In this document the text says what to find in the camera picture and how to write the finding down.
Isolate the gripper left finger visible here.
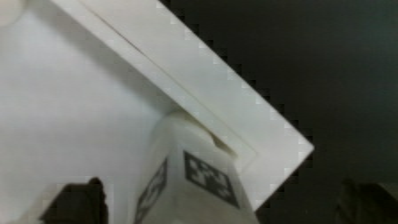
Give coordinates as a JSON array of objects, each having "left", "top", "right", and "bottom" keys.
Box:
[{"left": 39, "top": 177, "right": 108, "bottom": 224}]

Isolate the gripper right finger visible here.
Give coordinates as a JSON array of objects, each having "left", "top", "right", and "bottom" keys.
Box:
[{"left": 333, "top": 179, "right": 398, "bottom": 224}]

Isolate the white leg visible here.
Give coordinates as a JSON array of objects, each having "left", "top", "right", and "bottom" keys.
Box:
[{"left": 133, "top": 112, "right": 259, "bottom": 224}]

